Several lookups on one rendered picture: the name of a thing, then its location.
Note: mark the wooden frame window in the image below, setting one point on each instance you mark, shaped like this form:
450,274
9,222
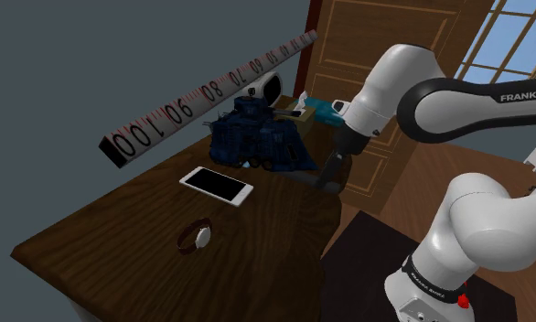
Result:
509,44

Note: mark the dark wooden table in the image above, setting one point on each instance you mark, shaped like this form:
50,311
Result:
116,267

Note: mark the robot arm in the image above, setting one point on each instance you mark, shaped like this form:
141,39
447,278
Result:
473,223

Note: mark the tan tissue box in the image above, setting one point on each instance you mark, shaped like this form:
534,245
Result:
306,118

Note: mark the teal flat box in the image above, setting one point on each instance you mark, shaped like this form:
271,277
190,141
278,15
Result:
323,111

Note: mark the white measuring stick with numbers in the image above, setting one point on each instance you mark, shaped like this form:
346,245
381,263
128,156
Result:
179,111

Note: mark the brown wooden panel door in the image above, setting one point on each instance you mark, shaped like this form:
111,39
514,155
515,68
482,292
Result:
361,35

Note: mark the white phone with black screen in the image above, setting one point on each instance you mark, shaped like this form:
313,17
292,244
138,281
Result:
214,185

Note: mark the dark blue toy tank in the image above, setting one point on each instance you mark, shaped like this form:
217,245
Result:
259,134

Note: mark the white rounded appliance black front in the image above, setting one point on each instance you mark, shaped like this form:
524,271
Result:
261,84

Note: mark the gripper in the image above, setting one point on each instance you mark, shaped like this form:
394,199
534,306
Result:
350,140

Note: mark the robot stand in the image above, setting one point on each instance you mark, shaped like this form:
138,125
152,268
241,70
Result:
361,267

